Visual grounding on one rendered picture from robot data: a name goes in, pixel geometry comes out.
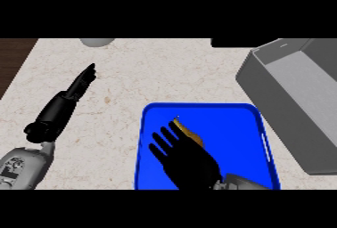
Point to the black appliance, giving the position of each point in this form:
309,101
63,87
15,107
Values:
236,42

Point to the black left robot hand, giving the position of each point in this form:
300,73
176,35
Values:
59,108

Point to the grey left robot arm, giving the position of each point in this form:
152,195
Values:
20,167

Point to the pale grey round object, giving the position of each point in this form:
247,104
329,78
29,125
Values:
96,42

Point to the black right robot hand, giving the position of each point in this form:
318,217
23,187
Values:
187,163

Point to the blue plastic tray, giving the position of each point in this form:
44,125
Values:
236,133

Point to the grey open box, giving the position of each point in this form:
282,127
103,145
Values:
294,101

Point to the yellow-brown pear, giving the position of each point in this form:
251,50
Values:
190,133

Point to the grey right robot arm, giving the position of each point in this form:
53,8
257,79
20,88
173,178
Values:
242,182

